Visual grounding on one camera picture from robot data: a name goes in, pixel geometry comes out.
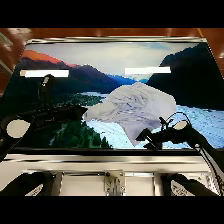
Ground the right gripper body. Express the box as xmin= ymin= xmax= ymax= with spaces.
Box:
xmin=134 ymin=128 xmax=165 ymax=150

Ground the white shirt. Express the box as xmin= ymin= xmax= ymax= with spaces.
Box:
xmin=82 ymin=81 xmax=177 ymax=148

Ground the black cable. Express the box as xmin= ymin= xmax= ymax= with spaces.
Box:
xmin=164 ymin=111 xmax=192 ymax=132

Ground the silver frame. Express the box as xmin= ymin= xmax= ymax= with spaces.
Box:
xmin=0 ymin=152 xmax=224 ymax=197

